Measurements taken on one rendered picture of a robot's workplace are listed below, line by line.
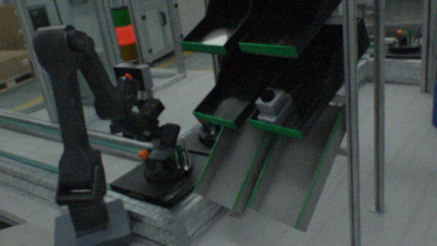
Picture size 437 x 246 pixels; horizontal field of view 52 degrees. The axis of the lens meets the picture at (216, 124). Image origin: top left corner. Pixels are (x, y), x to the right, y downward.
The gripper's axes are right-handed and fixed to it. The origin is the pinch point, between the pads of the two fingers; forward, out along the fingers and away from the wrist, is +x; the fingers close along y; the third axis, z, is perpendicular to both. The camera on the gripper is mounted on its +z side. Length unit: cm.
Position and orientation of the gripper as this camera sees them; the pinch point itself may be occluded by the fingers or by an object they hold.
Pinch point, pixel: (162, 137)
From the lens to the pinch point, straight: 123.7
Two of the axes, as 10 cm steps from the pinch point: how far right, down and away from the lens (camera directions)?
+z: 2.9, -9.4, 2.0
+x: 5.3, 3.3, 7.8
